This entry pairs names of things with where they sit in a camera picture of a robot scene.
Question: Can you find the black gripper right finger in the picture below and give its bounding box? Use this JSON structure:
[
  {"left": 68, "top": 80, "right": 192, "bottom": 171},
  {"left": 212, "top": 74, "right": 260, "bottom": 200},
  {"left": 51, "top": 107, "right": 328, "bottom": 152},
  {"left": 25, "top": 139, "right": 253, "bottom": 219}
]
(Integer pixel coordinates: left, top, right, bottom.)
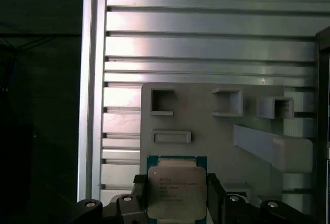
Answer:
[{"left": 206, "top": 173, "right": 317, "bottom": 224}]

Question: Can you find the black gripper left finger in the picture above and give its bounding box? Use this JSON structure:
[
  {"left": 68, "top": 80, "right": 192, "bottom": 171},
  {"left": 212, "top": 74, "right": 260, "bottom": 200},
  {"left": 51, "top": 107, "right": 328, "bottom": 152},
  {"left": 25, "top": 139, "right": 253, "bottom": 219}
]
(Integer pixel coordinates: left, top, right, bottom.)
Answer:
[{"left": 74, "top": 173, "right": 150, "bottom": 224}]

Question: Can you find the grey parts rack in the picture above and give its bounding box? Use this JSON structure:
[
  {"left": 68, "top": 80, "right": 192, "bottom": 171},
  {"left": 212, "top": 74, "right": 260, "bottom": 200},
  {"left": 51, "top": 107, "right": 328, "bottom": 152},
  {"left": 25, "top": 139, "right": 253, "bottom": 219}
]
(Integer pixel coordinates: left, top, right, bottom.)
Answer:
[{"left": 139, "top": 83, "right": 315, "bottom": 202}]

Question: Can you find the silver square CPU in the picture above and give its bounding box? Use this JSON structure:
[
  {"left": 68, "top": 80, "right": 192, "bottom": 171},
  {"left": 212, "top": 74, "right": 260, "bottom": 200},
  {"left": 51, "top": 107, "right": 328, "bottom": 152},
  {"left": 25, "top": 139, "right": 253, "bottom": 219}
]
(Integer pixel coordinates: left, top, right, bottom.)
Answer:
[{"left": 145, "top": 155, "right": 208, "bottom": 221}]

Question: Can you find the black open PC case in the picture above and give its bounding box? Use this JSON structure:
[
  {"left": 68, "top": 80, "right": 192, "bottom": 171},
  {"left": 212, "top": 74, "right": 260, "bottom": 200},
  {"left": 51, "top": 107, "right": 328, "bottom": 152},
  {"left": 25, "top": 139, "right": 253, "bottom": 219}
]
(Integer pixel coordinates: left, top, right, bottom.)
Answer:
[{"left": 314, "top": 26, "right": 330, "bottom": 224}]

